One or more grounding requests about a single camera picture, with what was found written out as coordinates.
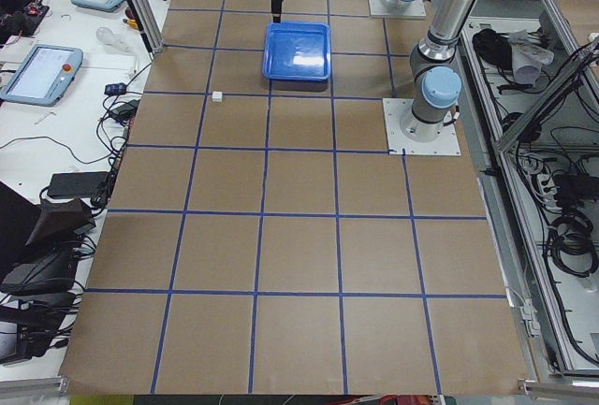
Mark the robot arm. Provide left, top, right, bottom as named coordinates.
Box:
left=400, top=0, right=477, bottom=143

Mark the blue plastic tray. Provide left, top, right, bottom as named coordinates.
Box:
left=262, top=22, right=331, bottom=82

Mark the yellow screwdriver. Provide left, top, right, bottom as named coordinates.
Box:
left=122, top=19, right=139, bottom=31

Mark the clear light bulb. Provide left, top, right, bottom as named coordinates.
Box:
left=95, top=26, right=132, bottom=53

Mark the teach pendant near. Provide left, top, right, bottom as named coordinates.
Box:
left=1, top=44, right=83, bottom=107

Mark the black power adapter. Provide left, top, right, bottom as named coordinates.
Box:
left=47, top=171, right=109, bottom=199

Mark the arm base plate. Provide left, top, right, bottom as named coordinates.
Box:
left=368, top=0, right=427, bottom=20
left=382, top=98, right=461, bottom=156

